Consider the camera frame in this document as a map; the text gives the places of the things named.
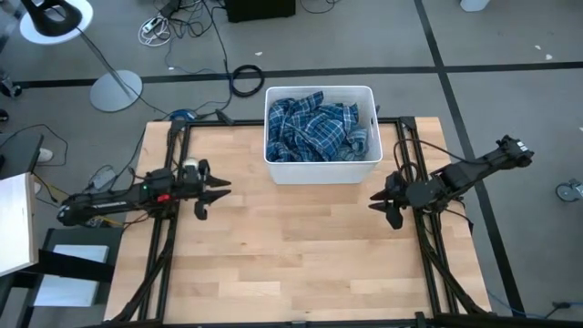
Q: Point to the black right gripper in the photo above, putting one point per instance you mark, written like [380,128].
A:
[398,193]

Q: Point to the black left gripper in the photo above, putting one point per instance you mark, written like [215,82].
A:
[193,189]

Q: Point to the blue plaid shirt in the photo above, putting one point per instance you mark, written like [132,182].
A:
[314,132]

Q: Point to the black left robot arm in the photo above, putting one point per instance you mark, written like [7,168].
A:
[105,202]

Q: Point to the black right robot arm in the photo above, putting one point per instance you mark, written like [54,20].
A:
[464,173]

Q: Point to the white plastic laundry basket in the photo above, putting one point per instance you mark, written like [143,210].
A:
[319,173]

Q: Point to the grey power adapter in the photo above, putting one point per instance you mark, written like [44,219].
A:
[102,177]

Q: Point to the stand with round grey base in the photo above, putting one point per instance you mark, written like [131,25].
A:
[116,91]

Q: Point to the black cart with white panels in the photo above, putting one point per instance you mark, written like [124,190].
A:
[73,269]

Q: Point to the person's shoe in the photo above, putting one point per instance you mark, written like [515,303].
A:
[44,155]

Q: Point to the white power strip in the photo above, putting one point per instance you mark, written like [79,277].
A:
[152,25]

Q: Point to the black box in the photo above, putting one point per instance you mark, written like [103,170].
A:
[259,9]

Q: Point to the grey caster wheel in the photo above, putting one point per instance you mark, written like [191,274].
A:
[569,190]

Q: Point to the black monitor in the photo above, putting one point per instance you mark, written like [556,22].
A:
[18,155]

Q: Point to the pale wooden board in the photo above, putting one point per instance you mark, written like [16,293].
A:
[16,223]

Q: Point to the white object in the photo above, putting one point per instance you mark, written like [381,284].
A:
[473,4]

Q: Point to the white round disc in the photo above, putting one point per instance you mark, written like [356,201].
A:
[45,40]

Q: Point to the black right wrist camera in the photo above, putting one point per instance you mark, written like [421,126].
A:
[394,218]

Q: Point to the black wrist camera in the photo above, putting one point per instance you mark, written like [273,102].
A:
[200,210]
[394,218]

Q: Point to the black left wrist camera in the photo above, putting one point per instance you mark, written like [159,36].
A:
[200,210]

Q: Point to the black aluminium rig frame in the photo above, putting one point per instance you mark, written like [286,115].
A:
[205,123]

